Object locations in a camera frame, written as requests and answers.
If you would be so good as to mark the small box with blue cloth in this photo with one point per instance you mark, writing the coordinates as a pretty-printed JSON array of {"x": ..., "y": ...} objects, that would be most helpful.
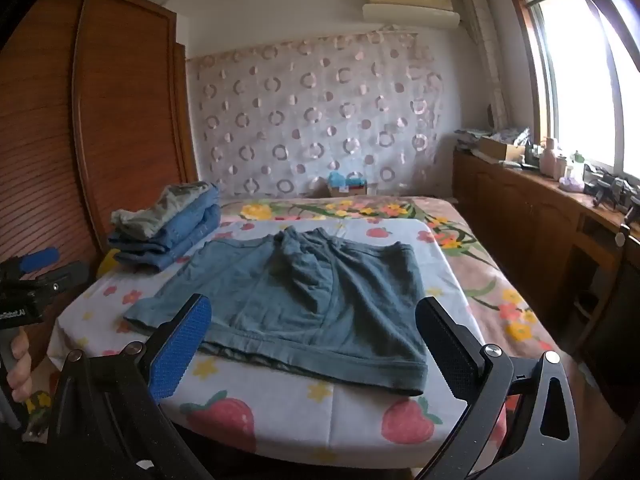
[{"x": 345, "y": 185}]

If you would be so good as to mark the wall air conditioner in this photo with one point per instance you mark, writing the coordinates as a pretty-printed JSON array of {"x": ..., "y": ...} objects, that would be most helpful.
[{"x": 410, "y": 7}]

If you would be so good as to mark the folded blue jeans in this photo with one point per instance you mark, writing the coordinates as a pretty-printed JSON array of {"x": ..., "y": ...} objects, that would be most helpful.
[{"x": 190, "y": 230}]

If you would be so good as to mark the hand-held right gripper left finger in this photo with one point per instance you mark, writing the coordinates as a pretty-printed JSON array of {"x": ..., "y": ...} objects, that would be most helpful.
[{"x": 180, "y": 347}]

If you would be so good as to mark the black device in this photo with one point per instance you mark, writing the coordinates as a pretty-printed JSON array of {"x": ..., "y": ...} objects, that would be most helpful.
[{"x": 610, "y": 187}]

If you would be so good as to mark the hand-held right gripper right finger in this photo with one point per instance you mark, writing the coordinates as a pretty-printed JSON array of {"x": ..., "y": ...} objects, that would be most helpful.
[{"x": 445, "y": 347}]

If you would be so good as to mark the beige floral bed sheet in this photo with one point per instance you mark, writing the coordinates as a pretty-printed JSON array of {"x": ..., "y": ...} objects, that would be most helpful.
[{"x": 480, "y": 280}]

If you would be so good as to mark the cardboard box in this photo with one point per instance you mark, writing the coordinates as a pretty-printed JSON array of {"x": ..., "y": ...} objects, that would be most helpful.
[{"x": 500, "y": 149}]

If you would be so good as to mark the bottles on cabinet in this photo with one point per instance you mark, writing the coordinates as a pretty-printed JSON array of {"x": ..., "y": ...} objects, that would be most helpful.
[{"x": 549, "y": 160}]

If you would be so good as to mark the yellow item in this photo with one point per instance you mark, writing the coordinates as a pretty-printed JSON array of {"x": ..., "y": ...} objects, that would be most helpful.
[{"x": 107, "y": 261}]

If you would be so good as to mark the person's left hand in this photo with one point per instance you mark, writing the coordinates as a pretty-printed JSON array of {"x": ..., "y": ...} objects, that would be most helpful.
[{"x": 21, "y": 370}]

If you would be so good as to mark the green capped bottle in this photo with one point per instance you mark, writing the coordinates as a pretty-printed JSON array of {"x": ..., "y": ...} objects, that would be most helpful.
[{"x": 577, "y": 167}]

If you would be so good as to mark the teal pants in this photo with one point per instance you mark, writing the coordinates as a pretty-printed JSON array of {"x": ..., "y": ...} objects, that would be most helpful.
[{"x": 300, "y": 300}]

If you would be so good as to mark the white pipe cover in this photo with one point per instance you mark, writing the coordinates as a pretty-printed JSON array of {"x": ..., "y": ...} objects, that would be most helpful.
[{"x": 482, "y": 50}]

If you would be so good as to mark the folded grey-green garment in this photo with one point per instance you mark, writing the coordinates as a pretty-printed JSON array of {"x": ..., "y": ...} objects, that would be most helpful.
[{"x": 160, "y": 212}]

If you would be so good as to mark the white strawberry flower cloth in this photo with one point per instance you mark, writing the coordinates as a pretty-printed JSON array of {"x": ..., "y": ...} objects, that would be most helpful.
[{"x": 280, "y": 410}]

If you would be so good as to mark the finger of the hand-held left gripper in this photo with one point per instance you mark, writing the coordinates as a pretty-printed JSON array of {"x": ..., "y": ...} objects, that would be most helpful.
[
  {"x": 67, "y": 277},
  {"x": 40, "y": 258}
]

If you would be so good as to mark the wooden cabinet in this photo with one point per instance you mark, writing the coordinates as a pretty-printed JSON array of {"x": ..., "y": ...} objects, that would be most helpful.
[{"x": 515, "y": 220}]

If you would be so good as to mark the circle patterned curtain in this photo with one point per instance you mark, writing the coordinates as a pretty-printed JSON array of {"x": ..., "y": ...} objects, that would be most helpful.
[{"x": 320, "y": 115}]

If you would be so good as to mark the wooden wardrobe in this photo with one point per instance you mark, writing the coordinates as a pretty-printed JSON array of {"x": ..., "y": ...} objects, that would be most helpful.
[{"x": 100, "y": 135}]

